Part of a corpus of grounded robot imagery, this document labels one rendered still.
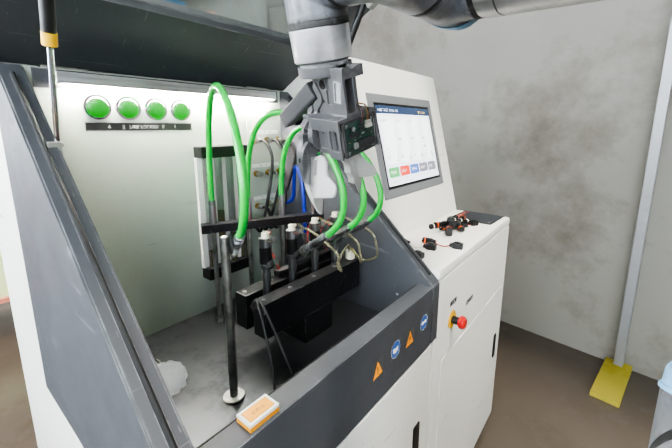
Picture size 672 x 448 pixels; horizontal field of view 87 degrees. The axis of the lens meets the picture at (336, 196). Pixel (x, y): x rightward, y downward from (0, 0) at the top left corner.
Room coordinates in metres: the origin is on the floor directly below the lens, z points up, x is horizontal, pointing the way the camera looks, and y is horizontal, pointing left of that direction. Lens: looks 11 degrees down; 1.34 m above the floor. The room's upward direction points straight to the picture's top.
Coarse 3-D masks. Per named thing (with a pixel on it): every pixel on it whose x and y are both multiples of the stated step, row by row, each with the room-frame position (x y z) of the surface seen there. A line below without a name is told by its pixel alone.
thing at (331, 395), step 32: (416, 288) 0.81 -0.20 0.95; (384, 320) 0.66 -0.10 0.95; (416, 320) 0.75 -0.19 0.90; (352, 352) 0.56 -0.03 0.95; (384, 352) 0.64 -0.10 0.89; (416, 352) 0.76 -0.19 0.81; (288, 384) 0.48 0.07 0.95; (320, 384) 0.49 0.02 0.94; (352, 384) 0.56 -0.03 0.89; (384, 384) 0.64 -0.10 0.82; (288, 416) 0.44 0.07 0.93; (320, 416) 0.49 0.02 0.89; (352, 416) 0.56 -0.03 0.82
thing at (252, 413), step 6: (258, 402) 0.43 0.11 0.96; (264, 402) 0.43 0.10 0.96; (270, 402) 0.43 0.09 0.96; (252, 408) 0.42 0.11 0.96; (258, 408) 0.42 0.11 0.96; (264, 408) 0.42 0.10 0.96; (276, 408) 0.43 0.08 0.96; (246, 414) 0.41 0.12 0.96; (252, 414) 0.41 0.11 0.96; (258, 414) 0.41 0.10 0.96; (270, 414) 0.42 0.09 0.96; (252, 420) 0.40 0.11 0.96; (264, 420) 0.41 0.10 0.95; (246, 426) 0.40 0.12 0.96; (258, 426) 0.40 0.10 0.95
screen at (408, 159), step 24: (384, 96) 1.25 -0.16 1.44; (384, 120) 1.21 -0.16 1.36; (408, 120) 1.34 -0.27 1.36; (432, 120) 1.51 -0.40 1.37; (384, 144) 1.18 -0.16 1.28; (408, 144) 1.31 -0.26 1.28; (432, 144) 1.46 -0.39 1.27; (384, 168) 1.15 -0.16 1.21; (408, 168) 1.27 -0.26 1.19; (432, 168) 1.42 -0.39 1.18; (384, 192) 1.12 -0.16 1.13; (408, 192) 1.23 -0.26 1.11
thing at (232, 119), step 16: (208, 96) 0.77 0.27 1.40; (224, 96) 0.62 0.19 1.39; (208, 112) 0.81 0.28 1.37; (208, 128) 0.83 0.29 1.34; (208, 144) 0.84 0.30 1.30; (240, 144) 0.55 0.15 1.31; (208, 160) 0.85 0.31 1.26; (240, 160) 0.54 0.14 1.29; (208, 176) 0.86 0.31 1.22; (240, 176) 0.53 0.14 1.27; (208, 192) 0.86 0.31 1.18; (240, 192) 0.53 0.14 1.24; (240, 208) 0.53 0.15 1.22; (240, 224) 0.54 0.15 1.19
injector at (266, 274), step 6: (264, 240) 0.73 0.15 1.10; (264, 246) 0.73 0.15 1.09; (270, 246) 0.74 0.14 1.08; (264, 252) 0.73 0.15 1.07; (270, 252) 0.73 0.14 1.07; (264, 258) 0.73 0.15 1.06; (270, 258) 0.73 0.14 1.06; (264, 264) 0.73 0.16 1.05; (270, 264) 0.72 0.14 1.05; (276, 264) 0.72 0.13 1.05; (264, 270) 0.73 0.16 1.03; (264, 276) 0.73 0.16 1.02; (270, 276) 0.74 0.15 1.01; (264, 282) 0.73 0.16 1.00; (270, 282) 0.74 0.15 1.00; (264, 288) 0.73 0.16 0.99; (270, 288) 0.74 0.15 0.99; (264, 294) 0.73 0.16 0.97
